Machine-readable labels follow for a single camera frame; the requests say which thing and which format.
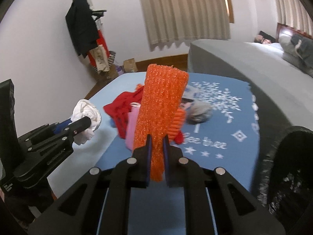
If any brown paper bag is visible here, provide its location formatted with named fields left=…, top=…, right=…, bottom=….
left=123, top=58, right=138, bottom=73

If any cardboard box under rack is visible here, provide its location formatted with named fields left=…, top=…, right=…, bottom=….
left=95, top=64, right=118, bottom=81

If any red hanging garment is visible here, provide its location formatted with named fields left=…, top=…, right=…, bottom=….
left=88, top=30, right=109, bottom=72

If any grey crumpled wad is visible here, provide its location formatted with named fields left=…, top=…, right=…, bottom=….
left=186, top=100, right=213, bottom=124

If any wooden headboard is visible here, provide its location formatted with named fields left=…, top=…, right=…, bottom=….
left=276, top=23, right=312, bottom=42

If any grey folded blanket pile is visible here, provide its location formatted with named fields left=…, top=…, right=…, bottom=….
left=279, top=34, right=313, bottom=77

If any white blue cardboard box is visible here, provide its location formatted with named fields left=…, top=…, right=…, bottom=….
left=181, top=85, right=198, bottom=102

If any orange ribbed foam net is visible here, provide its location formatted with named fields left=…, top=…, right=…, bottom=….
left=167, top=108, right=186, bottom=144

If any white tissue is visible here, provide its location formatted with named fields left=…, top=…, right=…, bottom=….
left=71, top=99, right=102, bottom=145

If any beige right window curtain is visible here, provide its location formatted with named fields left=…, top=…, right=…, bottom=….
left=275, top=0, right=312, bottom=36

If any orange sparkly foam net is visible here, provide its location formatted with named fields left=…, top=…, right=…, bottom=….
left=133, top=64, right=189, bottom=182

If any black hanging jacket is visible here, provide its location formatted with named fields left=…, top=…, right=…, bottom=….
left=65, top=0, right=99, bottom=58

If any blue patterned table cloth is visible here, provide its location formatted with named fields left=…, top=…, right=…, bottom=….
left=47, top=71, right=261, bottom=235

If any striped basket bag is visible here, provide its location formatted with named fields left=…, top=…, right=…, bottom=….
left=93, top=50, right=116, bottom=72

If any pink mesh mask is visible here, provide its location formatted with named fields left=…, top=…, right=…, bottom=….
left=125, top=102, right=141, bottom=151

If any red foam net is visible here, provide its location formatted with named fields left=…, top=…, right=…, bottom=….
left=103, top=84, right=185, bottom=146

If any beige tote bag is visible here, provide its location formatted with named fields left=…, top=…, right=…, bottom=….
left=88, top=45, right=110, bottom=74

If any beige window curtain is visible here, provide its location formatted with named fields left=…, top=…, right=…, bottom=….
left=140, top=0, right=231, bottom=45
left=275, top=0, right=312, bottom=36

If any grey bed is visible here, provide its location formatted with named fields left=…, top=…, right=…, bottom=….
left=187, top=39, right=313, bottom=137

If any dark bedside item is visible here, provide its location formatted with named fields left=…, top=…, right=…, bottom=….
left=254, top=31, right=276, bottom=44

